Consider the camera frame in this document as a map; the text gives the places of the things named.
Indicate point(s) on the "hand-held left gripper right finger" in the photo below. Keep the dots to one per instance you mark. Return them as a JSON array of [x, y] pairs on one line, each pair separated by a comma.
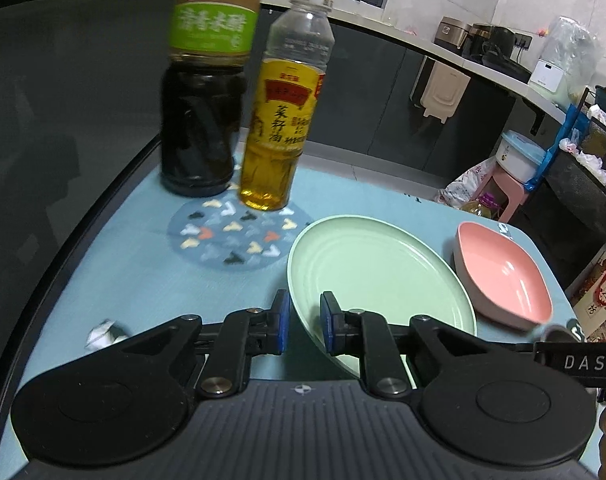
[[328, 320]]

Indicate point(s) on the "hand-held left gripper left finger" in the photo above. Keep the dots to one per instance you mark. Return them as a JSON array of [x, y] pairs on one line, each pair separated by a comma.
[[283, 322]]

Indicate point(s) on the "green plate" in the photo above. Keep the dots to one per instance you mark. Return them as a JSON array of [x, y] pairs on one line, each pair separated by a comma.
[[378, 270]]

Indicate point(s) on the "round patterned coaster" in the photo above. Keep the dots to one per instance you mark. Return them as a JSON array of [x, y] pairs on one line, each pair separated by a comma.
[[218, 240]]

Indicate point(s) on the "pink square bowl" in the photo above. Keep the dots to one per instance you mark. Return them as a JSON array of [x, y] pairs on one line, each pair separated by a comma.
[[503, 270]]

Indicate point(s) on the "teal printed tablecloth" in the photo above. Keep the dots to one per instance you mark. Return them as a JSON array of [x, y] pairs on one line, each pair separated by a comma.
[[133, 280]]

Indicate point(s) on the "black mesh cart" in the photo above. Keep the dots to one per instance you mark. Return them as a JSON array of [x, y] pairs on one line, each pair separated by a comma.
[[573, 205]]

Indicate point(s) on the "crumpled white paper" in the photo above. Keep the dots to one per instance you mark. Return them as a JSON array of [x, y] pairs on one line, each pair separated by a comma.
[[103, 335]]

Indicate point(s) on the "yellow oil jug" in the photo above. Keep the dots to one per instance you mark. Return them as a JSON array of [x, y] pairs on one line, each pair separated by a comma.
[[480, 207]]

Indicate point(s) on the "pink plastic stool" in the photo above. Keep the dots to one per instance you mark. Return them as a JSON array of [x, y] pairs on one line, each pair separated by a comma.
[[513, 190]]

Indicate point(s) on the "printed plastic bag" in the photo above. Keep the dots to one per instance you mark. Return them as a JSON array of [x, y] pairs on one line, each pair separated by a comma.
[[465, 182]]

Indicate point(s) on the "yellow cooking oil bottle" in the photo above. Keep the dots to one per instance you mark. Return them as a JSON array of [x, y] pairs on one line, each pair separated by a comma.
[[278, 125]]

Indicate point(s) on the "white plastic bag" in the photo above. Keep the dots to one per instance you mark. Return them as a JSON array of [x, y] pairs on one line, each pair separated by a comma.
[[590, 160]]

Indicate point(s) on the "white container with blue lid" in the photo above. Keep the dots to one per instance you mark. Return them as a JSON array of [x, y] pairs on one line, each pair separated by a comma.
[[518, 157]]

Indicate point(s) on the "dark vinegar bottle green label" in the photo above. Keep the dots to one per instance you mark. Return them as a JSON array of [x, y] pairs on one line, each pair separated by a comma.
[[198, 125]]

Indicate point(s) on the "kitchen counter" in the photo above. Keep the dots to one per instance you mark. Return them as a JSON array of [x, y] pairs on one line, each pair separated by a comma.
[[373, 75]]

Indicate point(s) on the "beige hanging trash bin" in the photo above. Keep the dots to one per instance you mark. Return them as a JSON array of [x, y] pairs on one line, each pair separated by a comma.
[[440, 90]]

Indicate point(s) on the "flat black appliance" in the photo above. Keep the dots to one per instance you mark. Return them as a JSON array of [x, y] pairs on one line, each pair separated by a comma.
[[508, 70]]

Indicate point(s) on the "white appliance with plastic cover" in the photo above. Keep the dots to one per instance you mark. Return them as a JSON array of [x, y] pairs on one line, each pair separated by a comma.
[[563, 60]]

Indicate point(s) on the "silver rice cooker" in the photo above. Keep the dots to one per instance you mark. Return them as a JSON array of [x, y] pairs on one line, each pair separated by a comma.
[[453, 35]]

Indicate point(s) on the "black air fryer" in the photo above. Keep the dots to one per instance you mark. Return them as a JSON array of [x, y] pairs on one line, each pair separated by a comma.
[[493, 40]]

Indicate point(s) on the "wall socket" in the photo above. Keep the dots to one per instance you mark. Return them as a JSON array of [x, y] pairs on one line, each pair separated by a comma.
[[522, 41]]

